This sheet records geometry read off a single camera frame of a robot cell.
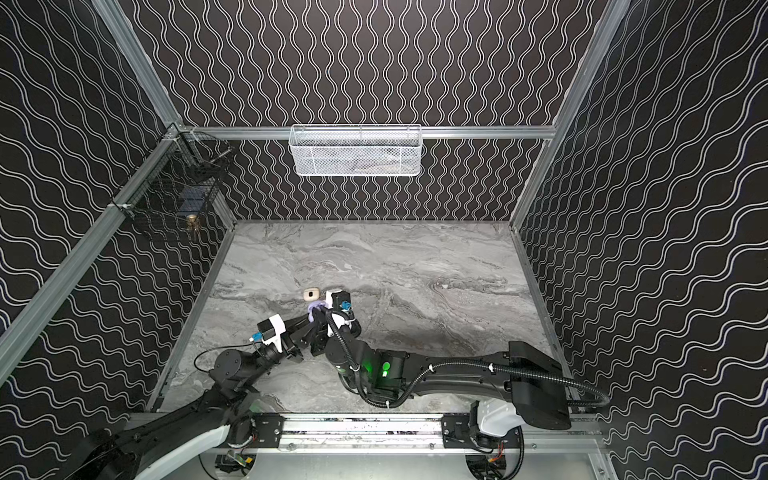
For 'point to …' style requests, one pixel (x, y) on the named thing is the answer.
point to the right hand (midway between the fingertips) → (316, 312)
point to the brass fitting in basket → (190, 221)
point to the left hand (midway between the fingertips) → (321, 320)
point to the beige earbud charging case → (311, 294)
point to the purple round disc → (310, 309)
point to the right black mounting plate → (456, 432)
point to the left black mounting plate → (269, 428)
